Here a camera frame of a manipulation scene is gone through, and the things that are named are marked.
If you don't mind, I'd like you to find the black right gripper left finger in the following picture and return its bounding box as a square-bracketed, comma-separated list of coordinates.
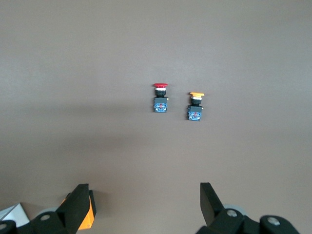
[56, 184, 91, 232]

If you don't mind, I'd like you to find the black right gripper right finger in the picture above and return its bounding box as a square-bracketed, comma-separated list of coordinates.
[200, 182, 226, 227]

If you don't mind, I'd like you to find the red mushroom push button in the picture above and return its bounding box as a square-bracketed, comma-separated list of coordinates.
[153, 82, 169, 113]

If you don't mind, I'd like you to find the white drawer cabinet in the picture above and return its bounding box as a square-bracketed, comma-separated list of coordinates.
[0, 202, 31, 224]

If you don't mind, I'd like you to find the orange mushroom push button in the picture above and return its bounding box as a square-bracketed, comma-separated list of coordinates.
[187, 91, 205, 122]

